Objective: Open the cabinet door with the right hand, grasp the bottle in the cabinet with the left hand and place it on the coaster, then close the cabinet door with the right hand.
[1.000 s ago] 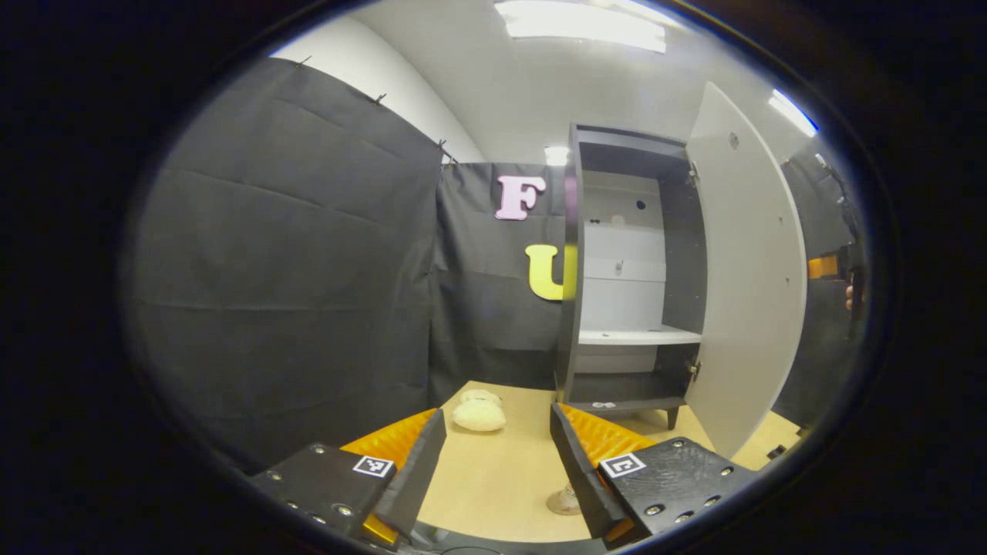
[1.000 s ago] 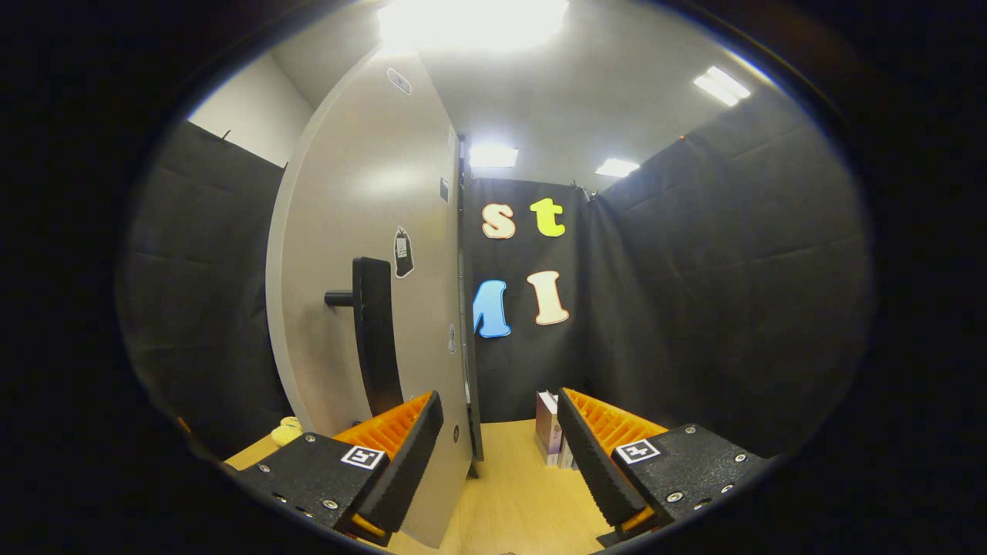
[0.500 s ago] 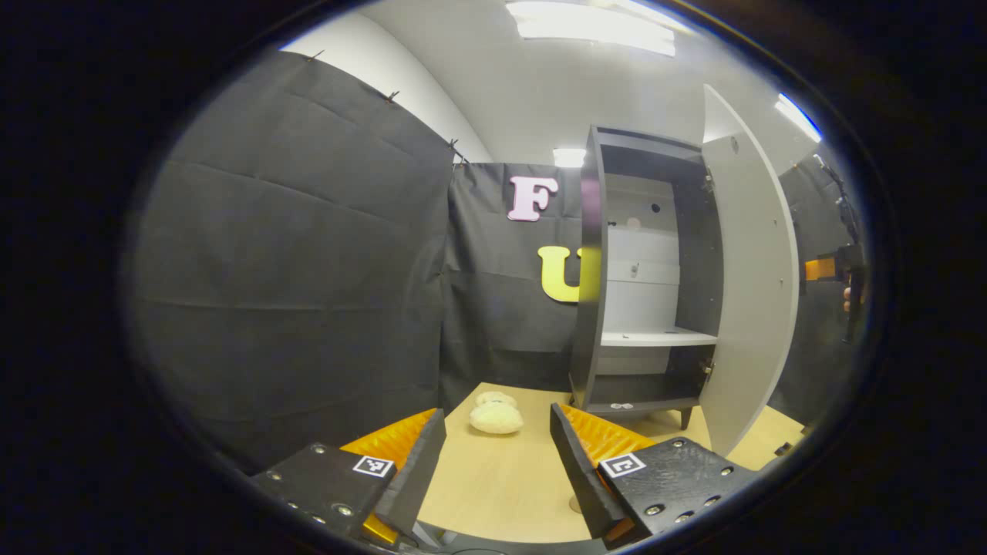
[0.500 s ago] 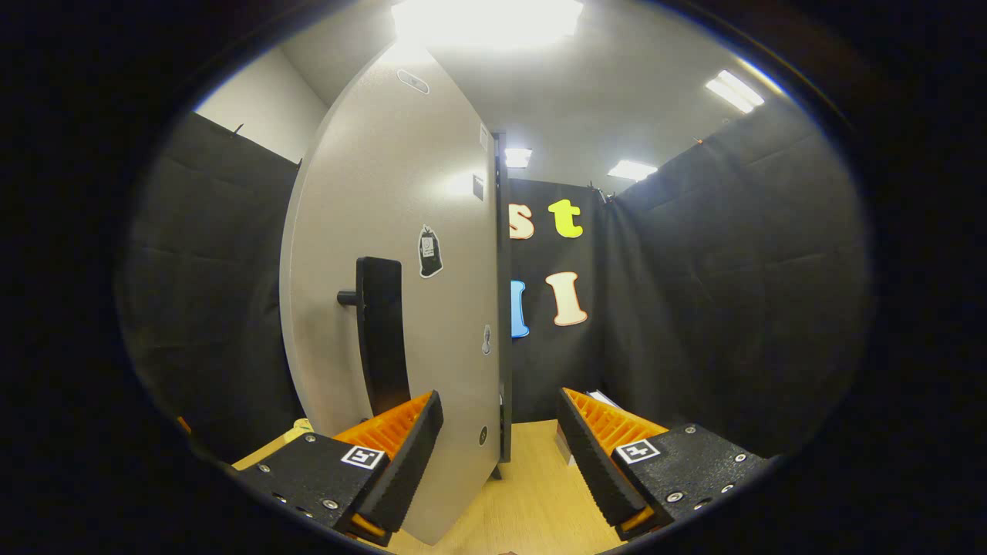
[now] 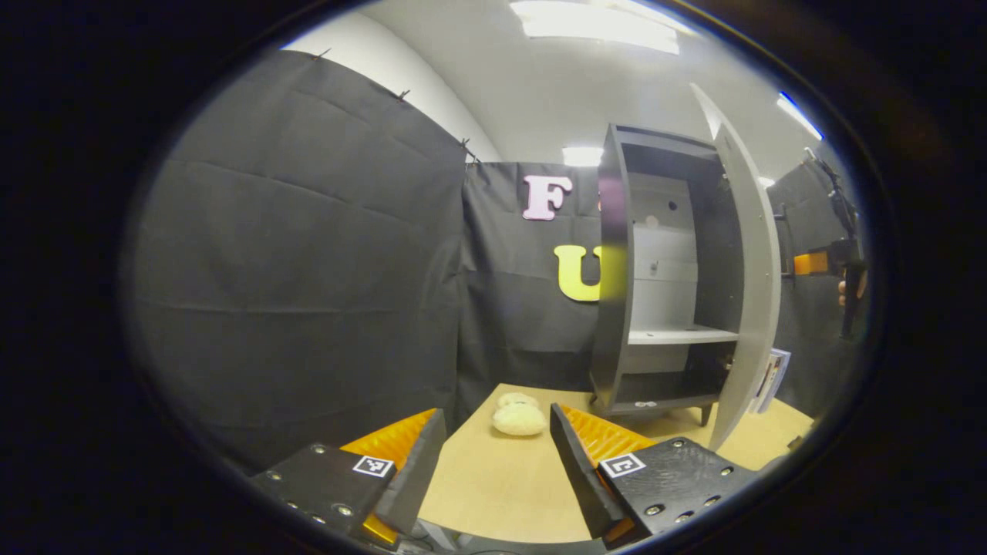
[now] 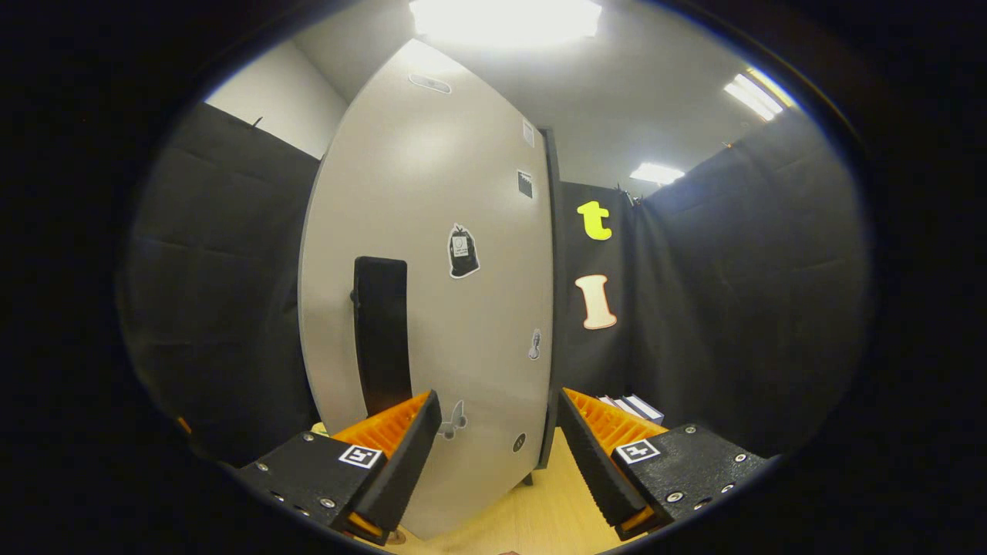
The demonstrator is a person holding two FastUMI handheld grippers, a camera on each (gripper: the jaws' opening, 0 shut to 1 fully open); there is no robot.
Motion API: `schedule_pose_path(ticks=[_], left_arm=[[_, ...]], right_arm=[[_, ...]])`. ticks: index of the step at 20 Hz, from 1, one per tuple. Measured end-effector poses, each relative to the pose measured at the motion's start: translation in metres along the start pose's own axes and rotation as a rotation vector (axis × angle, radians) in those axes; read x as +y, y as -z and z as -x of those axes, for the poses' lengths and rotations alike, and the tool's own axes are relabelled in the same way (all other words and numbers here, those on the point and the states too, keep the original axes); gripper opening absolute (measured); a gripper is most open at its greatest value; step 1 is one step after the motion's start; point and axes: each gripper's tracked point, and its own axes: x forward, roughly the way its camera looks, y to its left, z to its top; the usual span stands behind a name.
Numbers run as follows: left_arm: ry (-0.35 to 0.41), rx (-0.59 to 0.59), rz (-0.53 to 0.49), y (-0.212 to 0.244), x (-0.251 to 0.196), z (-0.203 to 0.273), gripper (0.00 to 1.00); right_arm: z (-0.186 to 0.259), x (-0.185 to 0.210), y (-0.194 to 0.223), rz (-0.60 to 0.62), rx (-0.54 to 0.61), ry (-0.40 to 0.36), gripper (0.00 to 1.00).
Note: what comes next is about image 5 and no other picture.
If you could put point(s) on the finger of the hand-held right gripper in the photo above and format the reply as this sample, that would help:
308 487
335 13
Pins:
810 264

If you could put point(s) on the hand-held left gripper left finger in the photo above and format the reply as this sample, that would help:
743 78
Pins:
420 474

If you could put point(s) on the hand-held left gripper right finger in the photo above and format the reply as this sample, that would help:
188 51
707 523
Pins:
578 474

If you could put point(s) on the dark grey cabinet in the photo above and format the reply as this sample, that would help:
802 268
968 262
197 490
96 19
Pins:
613 308

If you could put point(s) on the white cabinet shelf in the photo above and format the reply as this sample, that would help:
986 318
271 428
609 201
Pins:
678 335

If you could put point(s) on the cream plush toy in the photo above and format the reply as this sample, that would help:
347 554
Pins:
519 420

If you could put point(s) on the grey spine book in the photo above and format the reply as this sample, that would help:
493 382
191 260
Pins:
786 370

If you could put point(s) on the purple cover book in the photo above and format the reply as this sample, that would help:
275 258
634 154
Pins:
771 381

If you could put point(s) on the ceiling light panel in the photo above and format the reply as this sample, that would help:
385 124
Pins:
582 156
594 27
800 116

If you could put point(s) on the black backdrop cloth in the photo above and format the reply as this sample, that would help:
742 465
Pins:
308 270

